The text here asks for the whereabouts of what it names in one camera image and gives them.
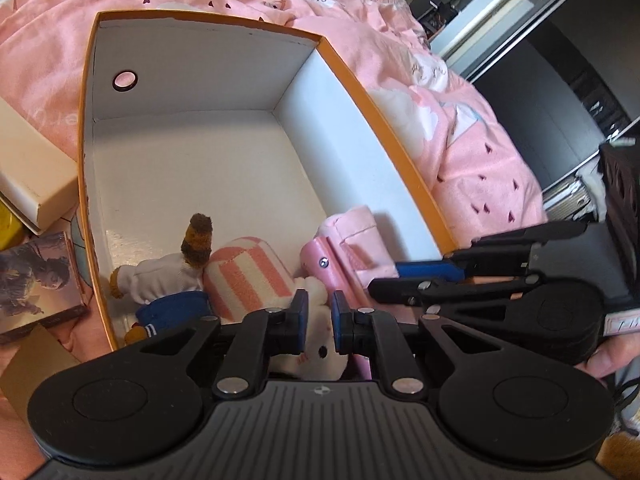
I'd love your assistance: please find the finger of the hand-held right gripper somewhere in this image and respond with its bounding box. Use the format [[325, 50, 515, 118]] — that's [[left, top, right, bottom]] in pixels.
[[395, 222, 588, 281], [369, 276, 543, 307]]

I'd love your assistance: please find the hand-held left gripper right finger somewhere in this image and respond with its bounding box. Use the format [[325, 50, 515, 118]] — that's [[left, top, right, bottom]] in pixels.
[[332, 290, 506, 397]]

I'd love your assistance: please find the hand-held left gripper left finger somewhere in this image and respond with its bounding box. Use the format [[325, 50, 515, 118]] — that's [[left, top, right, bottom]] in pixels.
[[140, 291, 310, 401]]

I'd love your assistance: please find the white bunny plush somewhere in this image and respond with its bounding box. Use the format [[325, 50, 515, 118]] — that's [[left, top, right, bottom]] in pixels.
[[272, 276, 351, 382]]

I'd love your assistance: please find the pink striped plush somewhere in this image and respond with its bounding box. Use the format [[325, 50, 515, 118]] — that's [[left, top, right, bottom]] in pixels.
[[202, 236, 296, 323]]

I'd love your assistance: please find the pink fabric pouch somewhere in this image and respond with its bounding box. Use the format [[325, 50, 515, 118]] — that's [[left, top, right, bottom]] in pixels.
[[314, 205, 401, 281]]

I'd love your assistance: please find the plush doll with blue trousers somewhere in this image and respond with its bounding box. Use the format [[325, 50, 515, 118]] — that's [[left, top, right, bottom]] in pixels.
[[109, 212, 221, 346]]

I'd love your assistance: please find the orange cardboard box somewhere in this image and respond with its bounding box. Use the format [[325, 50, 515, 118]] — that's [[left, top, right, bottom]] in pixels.
[[77, 9, 458, 353]]

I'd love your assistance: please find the yellow plastic case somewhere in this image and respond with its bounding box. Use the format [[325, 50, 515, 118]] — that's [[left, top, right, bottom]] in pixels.
[[0, 197, 28, 251]]

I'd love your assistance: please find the white box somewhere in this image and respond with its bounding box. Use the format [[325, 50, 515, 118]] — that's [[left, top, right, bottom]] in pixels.
[[0, 97, 81, 236]]

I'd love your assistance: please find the person's right hand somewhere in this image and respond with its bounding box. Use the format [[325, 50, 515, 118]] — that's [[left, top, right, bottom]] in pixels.
[[587, 332, 640, 381]]

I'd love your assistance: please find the stack of papers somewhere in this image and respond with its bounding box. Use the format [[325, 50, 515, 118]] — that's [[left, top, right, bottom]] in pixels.
[[542, 167, 608, 223]]

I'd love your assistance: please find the pink printed duvet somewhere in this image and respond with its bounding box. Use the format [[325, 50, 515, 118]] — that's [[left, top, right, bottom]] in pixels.
[[0, 0, 548, 480]]

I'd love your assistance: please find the dark woven basket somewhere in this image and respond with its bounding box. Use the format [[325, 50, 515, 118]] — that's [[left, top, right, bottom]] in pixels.
[[599, 135, 640, 241]]

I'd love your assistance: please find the dark wardrobe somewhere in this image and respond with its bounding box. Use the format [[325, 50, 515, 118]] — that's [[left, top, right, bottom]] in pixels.
[[470, 0, 640, 196]]

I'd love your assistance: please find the photo print box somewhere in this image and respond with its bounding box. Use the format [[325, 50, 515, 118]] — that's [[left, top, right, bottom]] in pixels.
[[0, 231, 91, 346]]

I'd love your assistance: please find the tan cardboard piece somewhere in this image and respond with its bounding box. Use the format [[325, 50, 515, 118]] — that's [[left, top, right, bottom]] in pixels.
[[0, 322, 83, 428]]

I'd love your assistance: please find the black cable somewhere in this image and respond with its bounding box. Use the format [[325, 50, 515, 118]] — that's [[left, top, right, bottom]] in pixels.
[[607, 375, 640, 431]]

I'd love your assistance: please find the white door frame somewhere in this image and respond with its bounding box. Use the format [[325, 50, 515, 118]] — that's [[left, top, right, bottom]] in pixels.
[[430, 0, 611, 81]]

